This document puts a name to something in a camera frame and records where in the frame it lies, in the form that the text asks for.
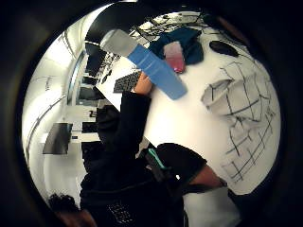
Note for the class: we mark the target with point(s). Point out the blue bottle with grey cap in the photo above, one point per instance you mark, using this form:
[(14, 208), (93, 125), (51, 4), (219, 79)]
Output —
[(154, 67)]

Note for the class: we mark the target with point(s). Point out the person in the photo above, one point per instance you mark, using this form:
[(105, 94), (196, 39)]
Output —
[(120, 186)]

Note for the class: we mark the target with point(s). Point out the black keyboard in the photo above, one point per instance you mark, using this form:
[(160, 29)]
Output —
[(127, 82)]

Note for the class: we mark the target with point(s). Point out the white checked cloth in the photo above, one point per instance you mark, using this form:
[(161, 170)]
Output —
[(249, 116)]

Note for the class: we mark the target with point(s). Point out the pink liquid bottle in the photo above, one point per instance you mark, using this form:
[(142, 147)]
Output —
[(175, 58)]

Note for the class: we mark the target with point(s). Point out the large black monitor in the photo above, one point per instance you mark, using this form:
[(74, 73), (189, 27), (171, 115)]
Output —
[(94, 58)]

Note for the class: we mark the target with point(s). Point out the dark blue cloth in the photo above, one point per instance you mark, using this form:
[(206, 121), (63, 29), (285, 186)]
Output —
[(192, 45)]

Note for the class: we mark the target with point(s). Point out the black oval computer mouse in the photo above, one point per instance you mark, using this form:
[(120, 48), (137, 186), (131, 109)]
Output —
[(223, 48)]

